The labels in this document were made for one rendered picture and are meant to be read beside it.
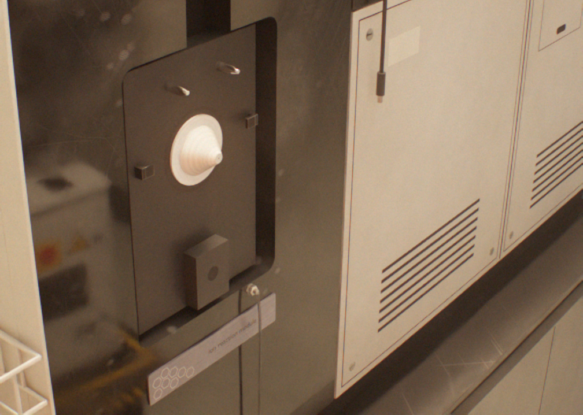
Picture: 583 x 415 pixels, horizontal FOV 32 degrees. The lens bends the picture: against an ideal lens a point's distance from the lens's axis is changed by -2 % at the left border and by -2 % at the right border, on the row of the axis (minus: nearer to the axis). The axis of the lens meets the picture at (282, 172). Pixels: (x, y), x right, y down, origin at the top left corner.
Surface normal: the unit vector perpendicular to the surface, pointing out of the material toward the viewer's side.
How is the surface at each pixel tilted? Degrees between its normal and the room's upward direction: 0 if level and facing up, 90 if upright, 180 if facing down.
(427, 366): 0
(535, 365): 90
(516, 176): 90
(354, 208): 90
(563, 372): 90
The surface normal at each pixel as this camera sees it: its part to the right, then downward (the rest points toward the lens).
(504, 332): 0.01, -0.89
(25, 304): -0.63, 0.35
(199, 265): 0.78, 0.29
